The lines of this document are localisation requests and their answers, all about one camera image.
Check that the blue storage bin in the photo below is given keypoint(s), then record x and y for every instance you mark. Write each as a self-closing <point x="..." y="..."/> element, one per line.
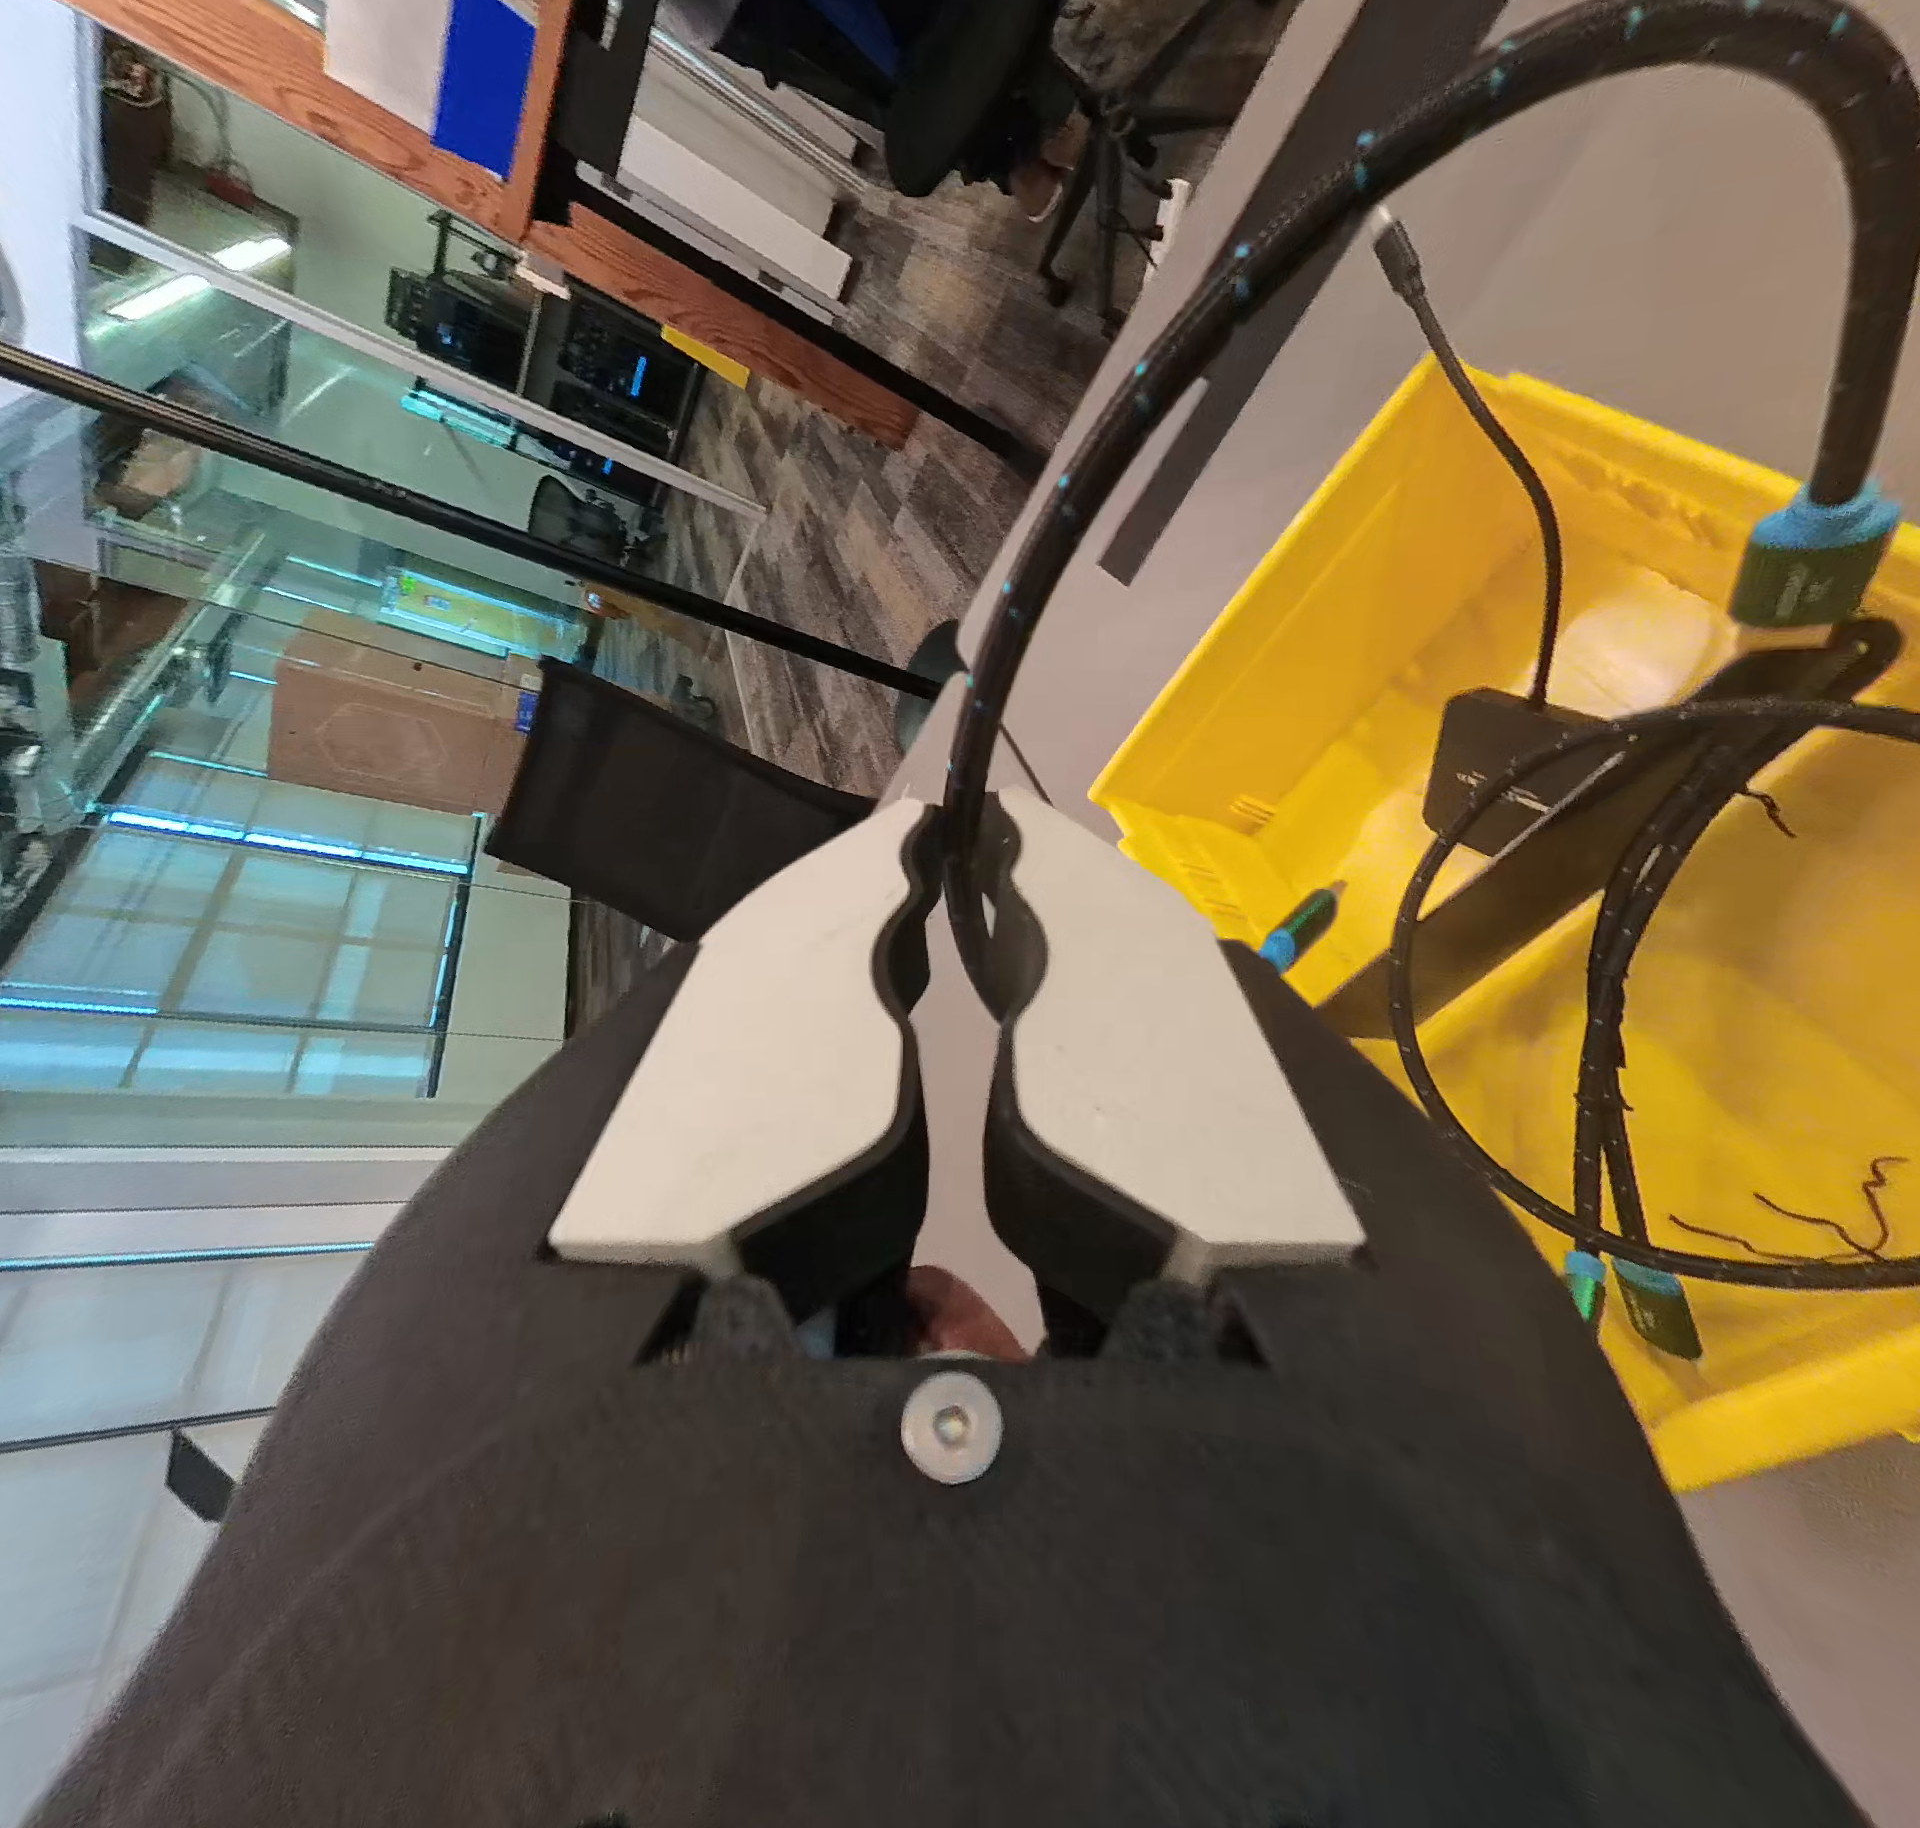
<point x="481" y="74"/>

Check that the yellow plastic bin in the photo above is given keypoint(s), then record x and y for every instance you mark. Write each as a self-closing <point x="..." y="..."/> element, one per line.
<point x="1351" y="598"/>

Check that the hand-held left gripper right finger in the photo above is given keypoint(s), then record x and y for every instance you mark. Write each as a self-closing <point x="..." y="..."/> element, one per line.
<point x="1187" y="1095"/>

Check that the brown wooden side desk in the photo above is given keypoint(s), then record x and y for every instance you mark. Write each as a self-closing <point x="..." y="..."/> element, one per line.
<point x="302" y="58"/>

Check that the black hdmi switch box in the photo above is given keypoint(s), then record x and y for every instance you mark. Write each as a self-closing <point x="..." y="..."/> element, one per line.
<point x="1532" y="755"/>

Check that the thin dark twist tie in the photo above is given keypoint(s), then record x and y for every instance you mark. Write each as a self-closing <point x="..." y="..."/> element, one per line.
<point x="1801" y="1220"/>

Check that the black boom pole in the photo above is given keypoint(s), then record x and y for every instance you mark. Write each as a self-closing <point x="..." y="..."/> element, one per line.
<point x="452" y="510"/>

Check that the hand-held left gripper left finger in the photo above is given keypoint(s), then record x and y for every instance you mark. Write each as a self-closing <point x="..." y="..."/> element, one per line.
<point x="752" y="1095"/>

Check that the brown cardboard box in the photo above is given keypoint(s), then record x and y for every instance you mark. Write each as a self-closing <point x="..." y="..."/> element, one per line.
<point x="392" y="720"/>

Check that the black mesh swivel chair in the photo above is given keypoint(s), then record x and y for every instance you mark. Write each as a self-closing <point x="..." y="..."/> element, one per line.
<point x="586" y="517"/>

